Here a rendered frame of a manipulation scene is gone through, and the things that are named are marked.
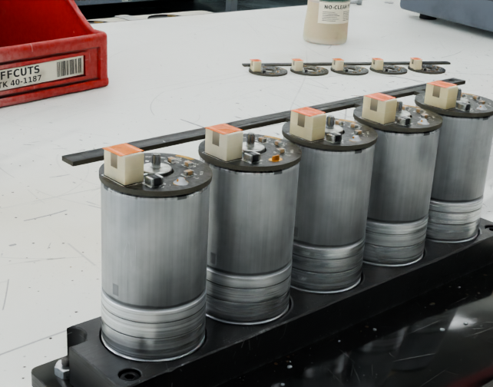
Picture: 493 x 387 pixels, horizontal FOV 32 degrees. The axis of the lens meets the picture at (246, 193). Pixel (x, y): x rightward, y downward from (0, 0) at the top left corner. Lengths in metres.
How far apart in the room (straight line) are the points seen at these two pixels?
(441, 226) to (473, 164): 0.02
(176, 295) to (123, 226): 0.02
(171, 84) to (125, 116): 0.07
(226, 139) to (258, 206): 0.02
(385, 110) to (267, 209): 0.05
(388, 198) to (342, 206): 0.02
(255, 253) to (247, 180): 0.02
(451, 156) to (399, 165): 0.03
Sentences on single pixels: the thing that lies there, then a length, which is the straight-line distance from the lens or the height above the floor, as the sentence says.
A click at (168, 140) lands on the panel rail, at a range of 0.21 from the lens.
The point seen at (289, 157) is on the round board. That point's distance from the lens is 0.21.
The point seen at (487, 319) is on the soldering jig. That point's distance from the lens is 0.25.
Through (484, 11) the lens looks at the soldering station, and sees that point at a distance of 0.74.
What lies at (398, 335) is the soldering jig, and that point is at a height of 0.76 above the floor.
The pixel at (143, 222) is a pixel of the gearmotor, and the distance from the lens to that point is 0.19.
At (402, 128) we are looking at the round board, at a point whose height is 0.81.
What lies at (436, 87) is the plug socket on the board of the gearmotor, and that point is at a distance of 0.26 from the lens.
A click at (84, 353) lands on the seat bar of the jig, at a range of 0.20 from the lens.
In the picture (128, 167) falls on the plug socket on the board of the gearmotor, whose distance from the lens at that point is 0.18.
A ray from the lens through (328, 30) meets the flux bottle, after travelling 0.66.
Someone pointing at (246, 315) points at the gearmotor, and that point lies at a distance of 0.21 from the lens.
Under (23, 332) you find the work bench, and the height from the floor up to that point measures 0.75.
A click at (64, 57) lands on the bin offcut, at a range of 0.49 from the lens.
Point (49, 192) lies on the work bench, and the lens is 0.35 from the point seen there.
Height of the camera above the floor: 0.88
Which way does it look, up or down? 21 degrees down
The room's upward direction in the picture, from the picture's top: 3 degrees clockwise
